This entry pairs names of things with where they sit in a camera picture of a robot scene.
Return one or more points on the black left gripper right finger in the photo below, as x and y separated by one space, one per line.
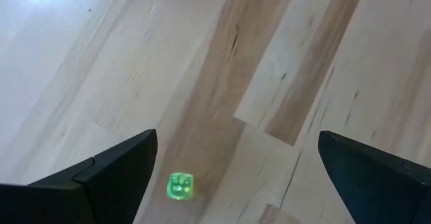
377 183

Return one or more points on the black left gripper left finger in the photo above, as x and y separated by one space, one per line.
124 170

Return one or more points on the yellow-green translucent small die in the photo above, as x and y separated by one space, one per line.
180 186

